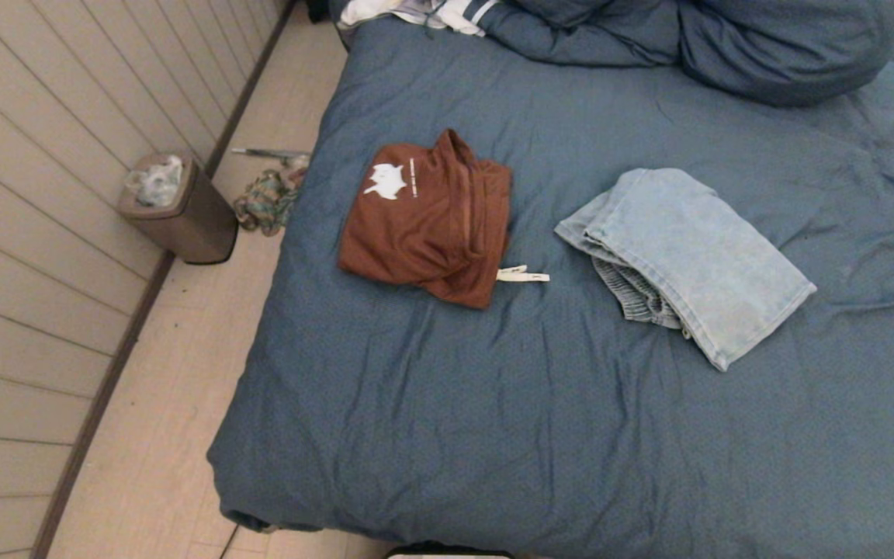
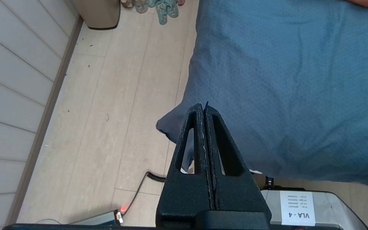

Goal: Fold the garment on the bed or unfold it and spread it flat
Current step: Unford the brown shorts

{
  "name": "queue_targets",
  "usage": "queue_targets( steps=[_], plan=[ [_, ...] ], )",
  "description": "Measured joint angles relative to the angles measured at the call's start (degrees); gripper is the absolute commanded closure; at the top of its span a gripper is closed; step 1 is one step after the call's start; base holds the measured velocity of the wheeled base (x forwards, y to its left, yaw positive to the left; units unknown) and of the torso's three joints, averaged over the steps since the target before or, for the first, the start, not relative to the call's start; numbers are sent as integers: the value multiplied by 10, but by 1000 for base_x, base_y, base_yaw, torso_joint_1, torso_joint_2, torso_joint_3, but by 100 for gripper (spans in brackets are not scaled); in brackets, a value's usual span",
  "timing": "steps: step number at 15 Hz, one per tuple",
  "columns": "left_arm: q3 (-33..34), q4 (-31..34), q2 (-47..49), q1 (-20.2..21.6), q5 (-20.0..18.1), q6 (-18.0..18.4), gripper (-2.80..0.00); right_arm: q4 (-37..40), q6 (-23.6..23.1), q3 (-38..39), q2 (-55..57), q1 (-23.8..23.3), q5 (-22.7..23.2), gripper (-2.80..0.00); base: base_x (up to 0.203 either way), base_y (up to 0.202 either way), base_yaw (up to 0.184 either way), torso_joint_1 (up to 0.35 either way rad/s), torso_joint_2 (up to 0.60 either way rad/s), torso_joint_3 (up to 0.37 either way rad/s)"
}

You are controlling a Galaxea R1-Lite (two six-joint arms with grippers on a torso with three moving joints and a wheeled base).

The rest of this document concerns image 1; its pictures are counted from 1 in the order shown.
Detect blue bed cover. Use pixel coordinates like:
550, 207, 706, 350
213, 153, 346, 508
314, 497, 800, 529
206, 16, 894, 559

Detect brown shorts with white print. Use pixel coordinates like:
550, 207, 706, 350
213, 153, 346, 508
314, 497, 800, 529
338, 128, 550, 310

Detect brown metal trash bin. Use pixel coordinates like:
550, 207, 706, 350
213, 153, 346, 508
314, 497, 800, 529
117, 152, 239, 265

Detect multicoloured cloth bundle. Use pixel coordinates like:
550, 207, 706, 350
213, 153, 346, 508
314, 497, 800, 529
233, 167, 308, 237

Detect white striped garment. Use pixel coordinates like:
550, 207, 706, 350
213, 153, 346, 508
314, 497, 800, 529
337, 0, 498, 38

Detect crumpled blue duvet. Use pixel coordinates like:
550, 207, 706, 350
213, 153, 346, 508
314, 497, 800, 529
482, 0, 894, 107

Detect light blue denim shorts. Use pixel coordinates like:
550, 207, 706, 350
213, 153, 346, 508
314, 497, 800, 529
554, 168, 818, 372

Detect clear plastic bin liner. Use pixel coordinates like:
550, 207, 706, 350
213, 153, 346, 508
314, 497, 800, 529
125, 155, 184, 207

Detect thin grey rod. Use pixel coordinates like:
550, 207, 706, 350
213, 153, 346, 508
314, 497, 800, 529
231, 147, 310, 161

